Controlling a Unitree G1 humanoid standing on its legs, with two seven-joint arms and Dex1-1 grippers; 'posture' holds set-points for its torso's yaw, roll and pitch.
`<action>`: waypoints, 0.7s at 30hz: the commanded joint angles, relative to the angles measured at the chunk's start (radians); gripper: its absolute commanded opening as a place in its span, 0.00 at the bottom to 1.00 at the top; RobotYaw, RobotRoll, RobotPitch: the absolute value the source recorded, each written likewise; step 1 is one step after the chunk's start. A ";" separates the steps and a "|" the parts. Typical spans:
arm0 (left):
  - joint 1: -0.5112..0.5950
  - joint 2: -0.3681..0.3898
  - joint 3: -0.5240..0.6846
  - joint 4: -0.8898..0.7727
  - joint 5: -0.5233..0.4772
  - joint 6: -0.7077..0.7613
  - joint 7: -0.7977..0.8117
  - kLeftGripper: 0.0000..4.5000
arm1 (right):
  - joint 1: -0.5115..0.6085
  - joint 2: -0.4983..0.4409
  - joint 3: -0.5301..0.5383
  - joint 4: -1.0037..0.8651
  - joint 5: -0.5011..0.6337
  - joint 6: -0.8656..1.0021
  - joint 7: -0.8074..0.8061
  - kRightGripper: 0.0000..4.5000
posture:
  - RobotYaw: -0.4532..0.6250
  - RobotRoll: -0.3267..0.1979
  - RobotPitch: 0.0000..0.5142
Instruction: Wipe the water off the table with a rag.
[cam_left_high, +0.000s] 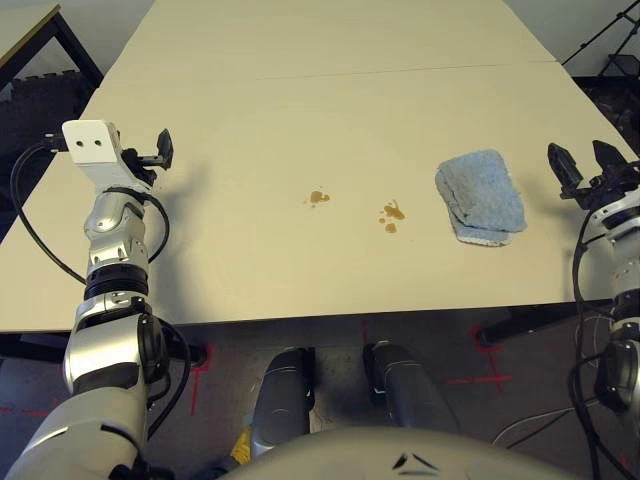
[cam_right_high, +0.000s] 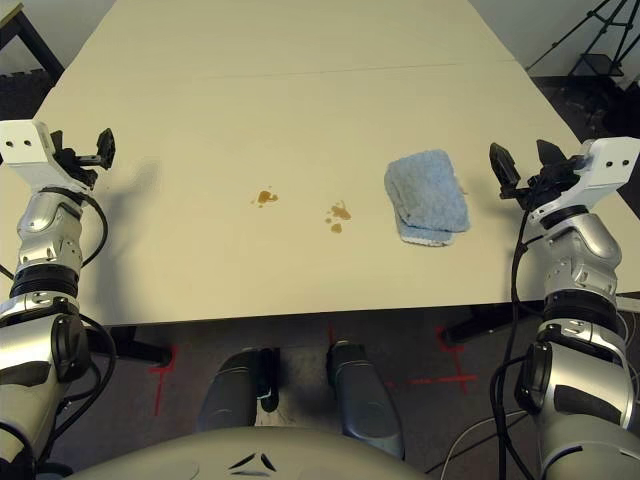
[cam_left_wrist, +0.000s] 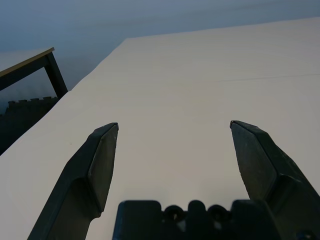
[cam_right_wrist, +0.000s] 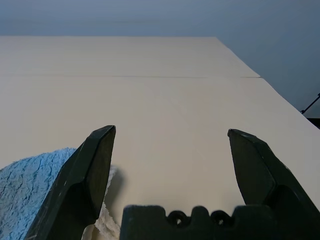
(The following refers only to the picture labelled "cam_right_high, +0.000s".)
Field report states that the black foam floor mat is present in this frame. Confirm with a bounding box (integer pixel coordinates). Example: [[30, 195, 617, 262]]
[[0, 69, 59, 121]]

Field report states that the grey robot right leg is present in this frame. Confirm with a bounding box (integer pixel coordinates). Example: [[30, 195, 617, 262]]
[[327, 339, 405, 459]]

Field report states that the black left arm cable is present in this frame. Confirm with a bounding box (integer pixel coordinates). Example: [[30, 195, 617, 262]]
[[0, 192, 119, 476]]

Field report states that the grey robot leg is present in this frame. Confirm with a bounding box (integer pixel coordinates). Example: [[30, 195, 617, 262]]
[[197, 348, 279, 434], [327, 339, 405, 459]]

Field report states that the brown liquid spill with droplets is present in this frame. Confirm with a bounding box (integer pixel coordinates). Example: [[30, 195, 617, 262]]
[[322, 200, 353, 235]]

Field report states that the black-framed side table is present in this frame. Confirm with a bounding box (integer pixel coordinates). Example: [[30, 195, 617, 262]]
[[0, 0, 66, 81]]

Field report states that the blue fluffy rag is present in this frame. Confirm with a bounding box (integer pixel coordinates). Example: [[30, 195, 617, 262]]
[[383, 147, 473, 248]]

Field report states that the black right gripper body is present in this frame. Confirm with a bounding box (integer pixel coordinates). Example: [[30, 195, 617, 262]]
[[499, 154, 590, 211]]

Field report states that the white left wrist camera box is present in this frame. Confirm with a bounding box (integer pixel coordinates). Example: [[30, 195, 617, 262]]
[[0, 119, 96, 194]]

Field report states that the black table foot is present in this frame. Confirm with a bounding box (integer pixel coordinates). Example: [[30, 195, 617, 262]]
[[82, 324, 174, 364], [442, 294, 546, 346]]

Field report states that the black tripod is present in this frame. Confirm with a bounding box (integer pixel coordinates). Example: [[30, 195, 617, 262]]
[[524, 0, 640, 91]]

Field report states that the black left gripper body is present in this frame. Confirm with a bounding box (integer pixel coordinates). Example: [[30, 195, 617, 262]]
[[53, 148, 102, 192]]

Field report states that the white floor cable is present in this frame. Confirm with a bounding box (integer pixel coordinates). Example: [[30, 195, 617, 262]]
[[424, 409, 541, 476]]

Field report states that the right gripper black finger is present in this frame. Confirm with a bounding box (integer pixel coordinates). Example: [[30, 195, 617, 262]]
[[488, 142, 522, 194], [536, 139, 569, 169]]

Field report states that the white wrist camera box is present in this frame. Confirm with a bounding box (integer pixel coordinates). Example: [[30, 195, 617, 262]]
[[0, 119, 96, 194], [529, 135, 640, 224]]

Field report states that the grey robot left leg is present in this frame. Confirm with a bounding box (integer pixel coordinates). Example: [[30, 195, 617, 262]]
[[197, 348, 279, 434]]

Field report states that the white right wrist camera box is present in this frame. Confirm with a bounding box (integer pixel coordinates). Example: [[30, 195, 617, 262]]
[[529, 135, 640, 224]]

